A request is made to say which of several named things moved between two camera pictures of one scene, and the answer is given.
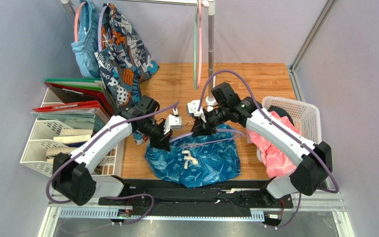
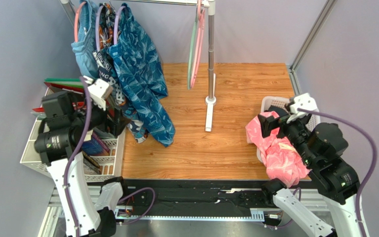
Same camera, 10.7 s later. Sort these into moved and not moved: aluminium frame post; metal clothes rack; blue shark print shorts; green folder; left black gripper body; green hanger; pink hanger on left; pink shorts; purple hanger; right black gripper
Moved: right black gripper; blue shark print shorts; left black gripper body; green hanger; purple hanger
Not moved: pink hanger on left; aluminium frame post; pink shorts; metal clothes rack; green folder
